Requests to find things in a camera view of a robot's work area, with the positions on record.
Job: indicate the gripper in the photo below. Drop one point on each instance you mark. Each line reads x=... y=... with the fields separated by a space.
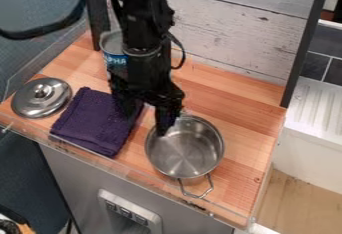
x=144 y=74

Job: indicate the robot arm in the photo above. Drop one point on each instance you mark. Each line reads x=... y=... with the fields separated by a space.
x=140 y=14

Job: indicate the silver pot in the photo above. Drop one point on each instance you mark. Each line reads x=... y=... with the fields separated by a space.
x=189 y=151

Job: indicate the violet cloth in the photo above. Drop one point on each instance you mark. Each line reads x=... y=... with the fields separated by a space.
x=91 y=123

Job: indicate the blue and white can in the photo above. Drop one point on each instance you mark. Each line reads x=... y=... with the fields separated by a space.
x=113 y=56

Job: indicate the silver lid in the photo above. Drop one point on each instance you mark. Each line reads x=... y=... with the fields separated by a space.
x=41 y=97

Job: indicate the white toy sink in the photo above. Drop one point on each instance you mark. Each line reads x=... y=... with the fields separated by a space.
x=317 y=111

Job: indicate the black metal post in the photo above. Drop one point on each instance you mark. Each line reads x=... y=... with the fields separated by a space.
x=305 y=41
x=97 y=21

